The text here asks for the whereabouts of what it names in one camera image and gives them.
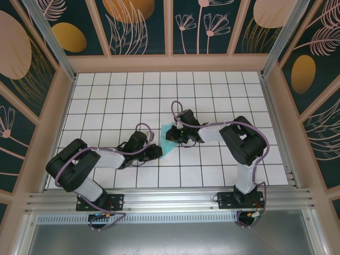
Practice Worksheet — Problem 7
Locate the aluminium side rail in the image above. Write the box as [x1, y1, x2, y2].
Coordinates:
[259, 71, 298, 188]
[39, 73, 78, 193]

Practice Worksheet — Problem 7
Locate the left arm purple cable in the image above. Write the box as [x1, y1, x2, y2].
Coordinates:
[54, 123, 156, 232]

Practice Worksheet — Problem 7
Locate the long aluminium mounting rail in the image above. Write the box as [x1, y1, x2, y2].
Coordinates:
[25, 188, 317, 213]

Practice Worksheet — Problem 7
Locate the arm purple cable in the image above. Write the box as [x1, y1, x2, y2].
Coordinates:
[171, 100, 268, 230]
[54, 123, 156, 232]

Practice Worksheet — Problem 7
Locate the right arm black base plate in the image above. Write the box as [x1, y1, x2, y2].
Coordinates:
[217, 191, 266, 210]

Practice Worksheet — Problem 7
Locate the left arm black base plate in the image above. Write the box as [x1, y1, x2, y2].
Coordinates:
[76, 193, 125, 212]

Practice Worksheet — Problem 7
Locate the aluminium frame post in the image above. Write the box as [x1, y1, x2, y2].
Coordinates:
[22, 0, 78, 82]
[260, 0, 318, 78]

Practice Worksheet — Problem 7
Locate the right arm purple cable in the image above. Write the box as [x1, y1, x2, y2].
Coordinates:
[171, 100, 268, 230]

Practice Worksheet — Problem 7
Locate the slotted grey cable duct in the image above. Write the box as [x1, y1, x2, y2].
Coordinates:
[36, 214, 241, 224]

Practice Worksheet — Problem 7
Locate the grey metal sheet panel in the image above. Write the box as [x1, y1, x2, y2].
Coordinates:
[28, 224, 314, 255]

